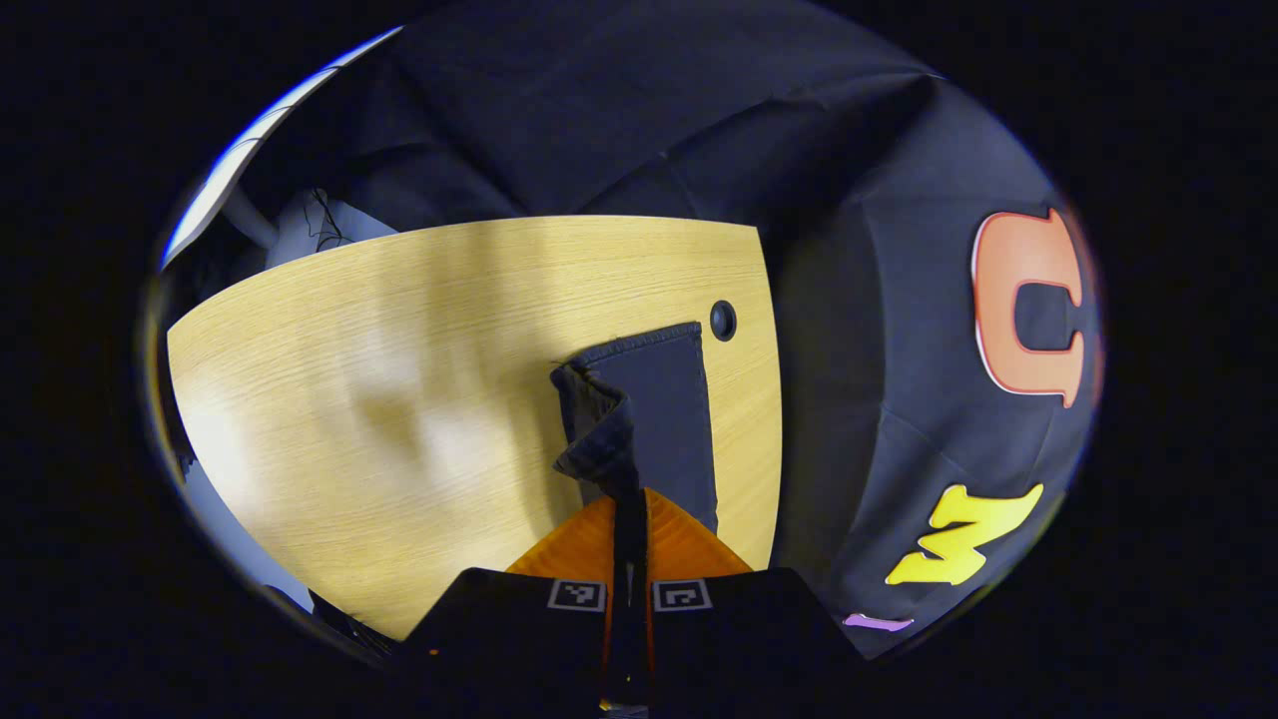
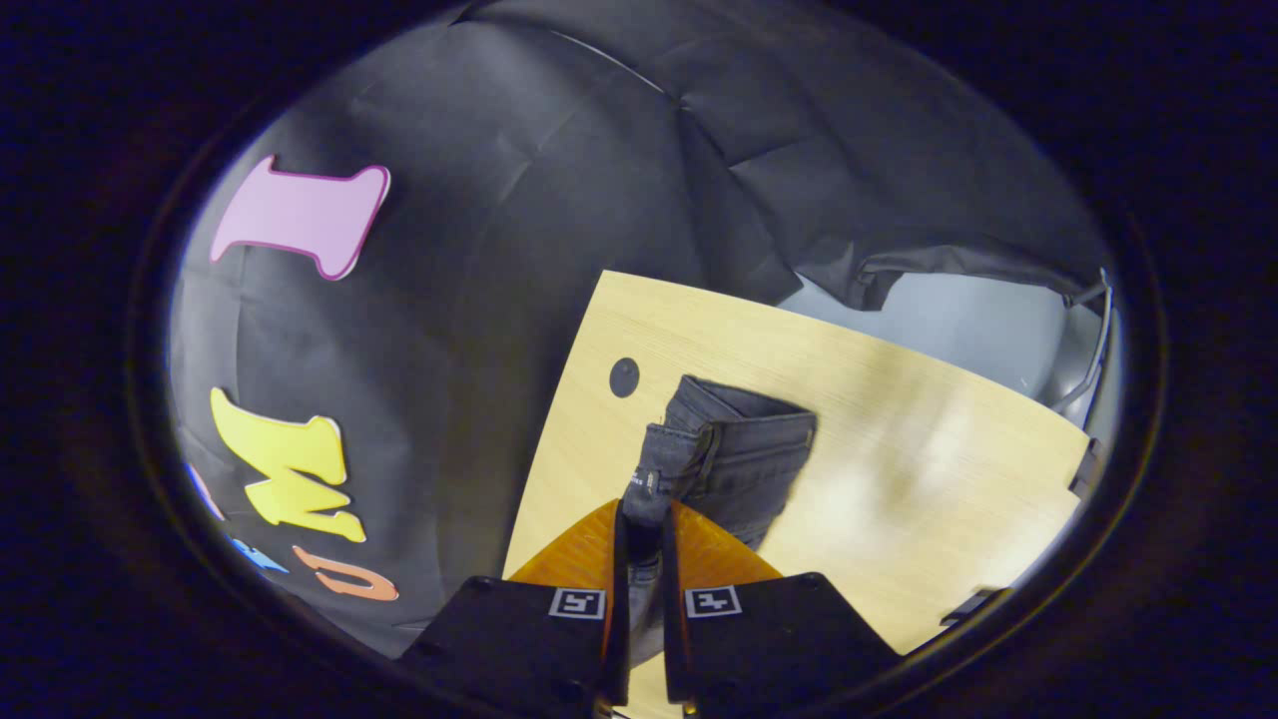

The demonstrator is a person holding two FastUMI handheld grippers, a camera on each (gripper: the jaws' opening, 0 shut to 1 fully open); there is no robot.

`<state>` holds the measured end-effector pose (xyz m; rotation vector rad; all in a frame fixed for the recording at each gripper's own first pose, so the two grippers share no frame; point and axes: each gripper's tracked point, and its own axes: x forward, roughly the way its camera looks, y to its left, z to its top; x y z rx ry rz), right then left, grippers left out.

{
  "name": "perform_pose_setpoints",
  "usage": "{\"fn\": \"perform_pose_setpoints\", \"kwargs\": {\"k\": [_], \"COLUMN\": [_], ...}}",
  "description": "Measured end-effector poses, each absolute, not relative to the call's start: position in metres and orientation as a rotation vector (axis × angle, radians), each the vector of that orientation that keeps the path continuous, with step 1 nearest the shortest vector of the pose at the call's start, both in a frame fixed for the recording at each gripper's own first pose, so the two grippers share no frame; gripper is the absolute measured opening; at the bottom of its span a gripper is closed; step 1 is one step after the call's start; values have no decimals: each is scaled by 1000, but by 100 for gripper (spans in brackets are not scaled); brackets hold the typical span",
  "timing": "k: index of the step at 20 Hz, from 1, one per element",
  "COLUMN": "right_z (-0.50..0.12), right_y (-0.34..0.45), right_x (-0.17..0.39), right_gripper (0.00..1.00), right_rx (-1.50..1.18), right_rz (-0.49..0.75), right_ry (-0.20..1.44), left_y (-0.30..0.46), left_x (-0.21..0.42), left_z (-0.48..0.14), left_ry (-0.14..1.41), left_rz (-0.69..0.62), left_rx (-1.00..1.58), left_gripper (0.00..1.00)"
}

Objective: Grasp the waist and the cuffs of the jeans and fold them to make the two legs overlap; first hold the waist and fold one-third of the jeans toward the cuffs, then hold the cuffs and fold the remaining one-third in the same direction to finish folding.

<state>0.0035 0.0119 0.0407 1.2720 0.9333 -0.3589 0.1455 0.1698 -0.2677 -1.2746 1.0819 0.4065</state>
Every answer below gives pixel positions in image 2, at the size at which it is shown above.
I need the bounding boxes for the black table edge bracket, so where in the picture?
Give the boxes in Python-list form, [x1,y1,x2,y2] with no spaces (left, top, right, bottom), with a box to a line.
[1070,437,1105,499]
[941,587,1007,628]

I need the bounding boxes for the black backdrop cloth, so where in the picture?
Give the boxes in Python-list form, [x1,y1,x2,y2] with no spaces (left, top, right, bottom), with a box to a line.
[168,0,1115,660]

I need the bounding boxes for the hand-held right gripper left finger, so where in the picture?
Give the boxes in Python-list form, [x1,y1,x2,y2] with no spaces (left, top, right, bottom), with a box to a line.
[399,497,632,719]

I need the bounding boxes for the dark grey jeans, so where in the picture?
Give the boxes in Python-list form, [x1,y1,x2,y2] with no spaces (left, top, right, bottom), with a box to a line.
[621,374,819,665]

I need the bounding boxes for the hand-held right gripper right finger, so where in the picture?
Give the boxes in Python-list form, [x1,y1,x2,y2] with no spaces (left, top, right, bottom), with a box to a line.
[661,499,905,719]

